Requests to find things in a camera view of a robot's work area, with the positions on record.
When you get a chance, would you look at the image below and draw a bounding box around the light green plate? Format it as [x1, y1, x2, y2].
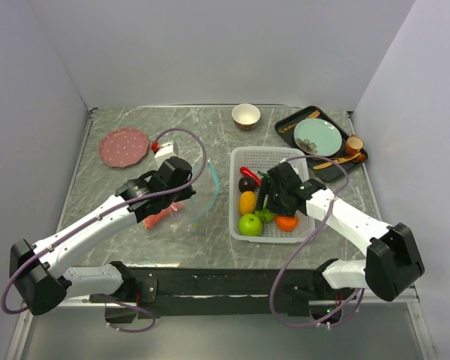
[293, 118, 342, 157]

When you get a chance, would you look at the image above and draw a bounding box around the yellow mango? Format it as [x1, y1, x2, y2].
[238, 191, 257, 216]

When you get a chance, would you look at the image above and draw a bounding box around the wooden spoon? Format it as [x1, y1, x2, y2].
[313, 152, 367, 170]

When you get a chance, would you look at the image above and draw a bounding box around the red chili pepper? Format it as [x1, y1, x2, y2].
[239, 166, 261, 188]

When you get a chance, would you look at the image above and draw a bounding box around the orange cup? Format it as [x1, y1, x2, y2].
[344, 134, 364, 155]

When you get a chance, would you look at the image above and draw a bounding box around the clear zip bag blue zipper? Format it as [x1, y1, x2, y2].
[147, 160, 220, 232]

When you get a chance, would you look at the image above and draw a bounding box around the white plastic basket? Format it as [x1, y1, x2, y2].
[229, 146, 315, 244]

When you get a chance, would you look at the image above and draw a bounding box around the watermelon slice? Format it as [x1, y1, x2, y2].
[143, 202, 185, 230]

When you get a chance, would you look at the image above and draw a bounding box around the green chili pepper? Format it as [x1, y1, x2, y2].
[257, 171, 270, 180]

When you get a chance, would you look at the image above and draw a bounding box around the orange fruit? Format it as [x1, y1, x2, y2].
[274, 215, 299, 232]

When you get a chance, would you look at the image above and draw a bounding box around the light green wrinkled fruit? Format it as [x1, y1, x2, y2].
[254, 208, 275, 224]

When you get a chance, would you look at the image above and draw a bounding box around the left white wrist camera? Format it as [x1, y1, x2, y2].
[154, 140, 179, 168]

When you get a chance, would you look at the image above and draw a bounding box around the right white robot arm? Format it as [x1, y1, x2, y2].
[263, 161, 425, 302]

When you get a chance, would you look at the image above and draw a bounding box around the pink dotted plate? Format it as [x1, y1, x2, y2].
[98, 127, 149, 168]

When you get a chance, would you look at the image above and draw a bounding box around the green apple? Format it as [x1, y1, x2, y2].
[238, 214, 263, 236]

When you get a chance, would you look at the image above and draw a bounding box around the aluminium rail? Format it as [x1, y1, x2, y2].
[22, 273, 420, 308]

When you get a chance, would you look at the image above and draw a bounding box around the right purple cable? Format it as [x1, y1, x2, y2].
[268, 155, 365, 328]

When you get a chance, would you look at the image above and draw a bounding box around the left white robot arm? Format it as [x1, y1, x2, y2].
[9, 157, 201, 315]

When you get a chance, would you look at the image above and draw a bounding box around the dark brown fruit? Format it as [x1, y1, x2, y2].
[238, 176, 257, 193]

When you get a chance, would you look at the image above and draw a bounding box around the black tray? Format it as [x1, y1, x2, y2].
[274, 106, 351, 183]

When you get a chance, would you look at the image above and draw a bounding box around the white and red bowl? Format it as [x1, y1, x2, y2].
[232, 103, 261, 131]

